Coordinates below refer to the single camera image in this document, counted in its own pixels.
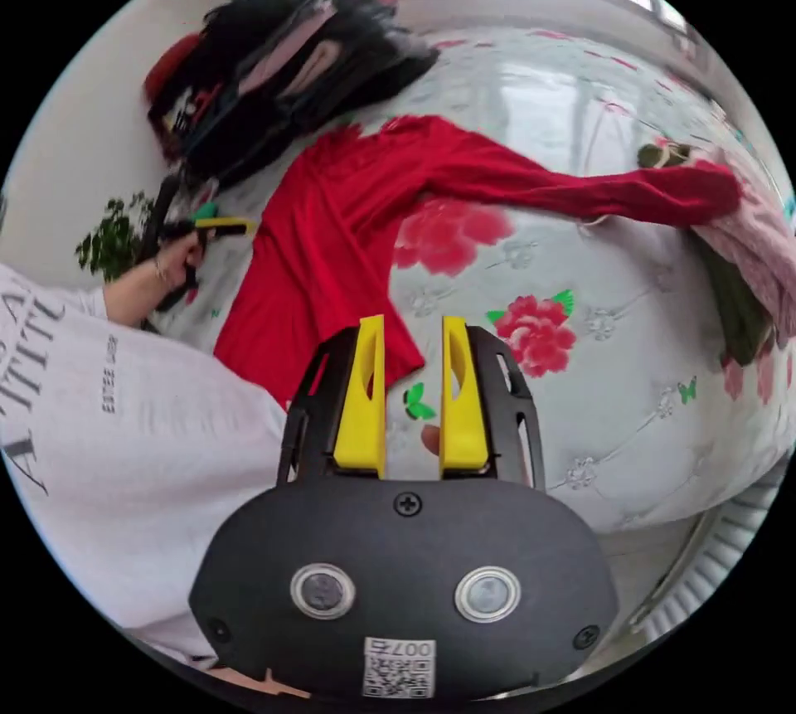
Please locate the person's left hand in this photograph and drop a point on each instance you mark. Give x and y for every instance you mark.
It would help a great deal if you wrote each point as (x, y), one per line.
(177, 263)

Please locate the pile of dark clothes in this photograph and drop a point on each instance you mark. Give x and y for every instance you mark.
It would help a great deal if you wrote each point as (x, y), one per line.
(280, 73)

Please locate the green plant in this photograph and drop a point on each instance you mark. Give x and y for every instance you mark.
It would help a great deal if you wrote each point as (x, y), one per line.
(112, 241)

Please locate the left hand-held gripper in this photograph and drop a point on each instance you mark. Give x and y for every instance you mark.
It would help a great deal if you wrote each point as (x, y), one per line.
(181, 232)

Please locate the red long sleeve shirt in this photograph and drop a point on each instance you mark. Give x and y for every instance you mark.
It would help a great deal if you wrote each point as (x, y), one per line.
(323, 241)

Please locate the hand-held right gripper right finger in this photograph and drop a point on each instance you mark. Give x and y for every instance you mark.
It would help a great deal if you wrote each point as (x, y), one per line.
(463, 415)

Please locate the bed with flowered white quilt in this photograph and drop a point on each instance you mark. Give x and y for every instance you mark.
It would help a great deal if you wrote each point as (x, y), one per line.
(622, 353)

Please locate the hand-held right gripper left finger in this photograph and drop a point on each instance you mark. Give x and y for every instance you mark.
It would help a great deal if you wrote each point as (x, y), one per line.
(361, 409)

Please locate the person's right hand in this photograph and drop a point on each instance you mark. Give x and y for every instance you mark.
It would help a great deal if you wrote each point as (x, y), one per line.
(430, 439)

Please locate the person's left forearm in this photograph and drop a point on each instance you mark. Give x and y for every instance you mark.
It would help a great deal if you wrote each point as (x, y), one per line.
(130, 291)

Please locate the pile of pink green clothes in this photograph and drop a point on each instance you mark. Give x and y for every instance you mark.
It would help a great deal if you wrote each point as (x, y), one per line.
(752, 241)

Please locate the person's body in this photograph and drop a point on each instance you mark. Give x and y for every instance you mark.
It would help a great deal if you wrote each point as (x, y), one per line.
(124, 446)

